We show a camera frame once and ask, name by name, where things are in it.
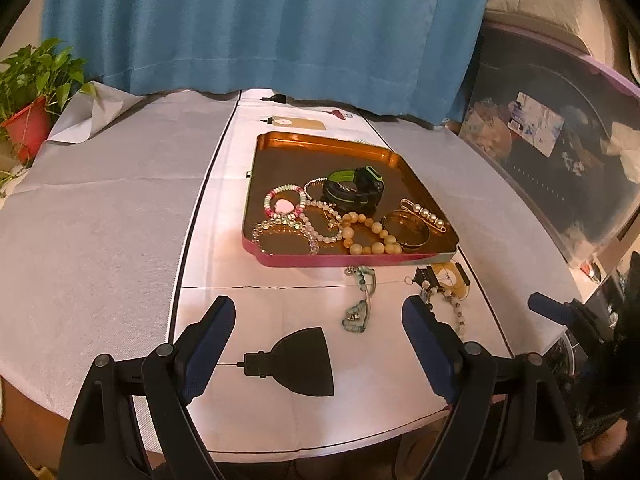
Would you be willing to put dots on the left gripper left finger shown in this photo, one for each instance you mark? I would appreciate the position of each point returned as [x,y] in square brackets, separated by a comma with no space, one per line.
[200,347]

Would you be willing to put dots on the orange metal tray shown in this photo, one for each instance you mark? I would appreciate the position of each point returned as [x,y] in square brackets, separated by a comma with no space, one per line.
[316,202]

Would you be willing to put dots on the clear storage bin purple lid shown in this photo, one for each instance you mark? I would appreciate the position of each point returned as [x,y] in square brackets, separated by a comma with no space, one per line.
[563,130]

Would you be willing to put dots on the potted green plant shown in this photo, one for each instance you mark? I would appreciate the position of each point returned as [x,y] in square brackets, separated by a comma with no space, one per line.
[37,83]

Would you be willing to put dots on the blue curtain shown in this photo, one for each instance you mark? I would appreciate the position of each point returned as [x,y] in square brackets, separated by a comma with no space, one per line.
[390,57]

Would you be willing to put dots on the green black smartwatch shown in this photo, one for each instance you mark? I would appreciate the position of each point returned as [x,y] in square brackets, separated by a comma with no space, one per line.
[359,189]

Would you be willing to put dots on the pearl safety pin brooch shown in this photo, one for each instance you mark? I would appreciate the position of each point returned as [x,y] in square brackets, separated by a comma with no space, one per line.
[432,220]

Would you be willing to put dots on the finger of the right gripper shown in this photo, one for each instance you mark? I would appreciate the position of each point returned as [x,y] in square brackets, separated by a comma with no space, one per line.
[555,311]

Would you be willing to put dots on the grey white table cloth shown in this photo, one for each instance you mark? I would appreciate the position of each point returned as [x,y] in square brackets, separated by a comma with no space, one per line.
[114,245]

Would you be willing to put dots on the beige fabric storage box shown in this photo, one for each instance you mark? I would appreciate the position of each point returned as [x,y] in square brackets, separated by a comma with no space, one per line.
[589,26]

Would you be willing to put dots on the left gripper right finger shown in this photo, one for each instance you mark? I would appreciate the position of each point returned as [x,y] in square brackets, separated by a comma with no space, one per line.
[437,347]

